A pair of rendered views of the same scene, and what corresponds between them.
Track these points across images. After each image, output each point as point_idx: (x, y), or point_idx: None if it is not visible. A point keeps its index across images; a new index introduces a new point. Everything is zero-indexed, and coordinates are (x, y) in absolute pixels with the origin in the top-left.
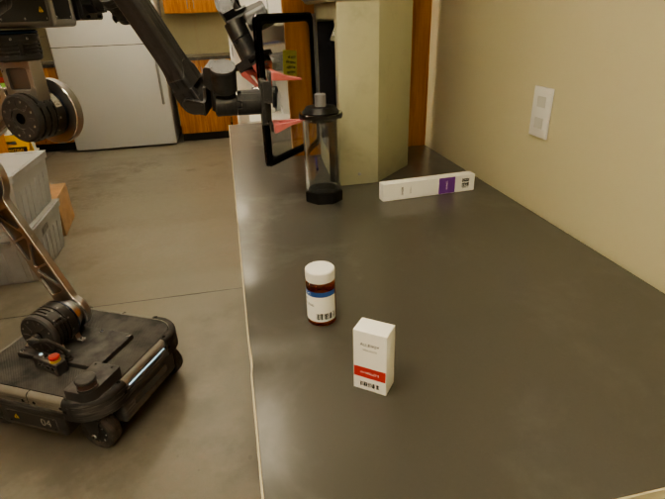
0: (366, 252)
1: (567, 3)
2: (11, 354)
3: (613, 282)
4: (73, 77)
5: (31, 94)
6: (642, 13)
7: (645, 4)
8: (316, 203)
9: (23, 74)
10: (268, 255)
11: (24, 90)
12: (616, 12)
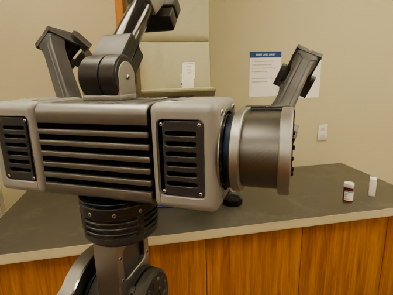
0: (293, 194)
1: (238, 102)
2: None
3: (296, 169)
4: None
5: (144, 264)
6: (269, 104)
7: (270, 102)
8: (241, 203)
9: (133, 244)
10: (307, 212)
11: (138, 266)
12: (260, 105)
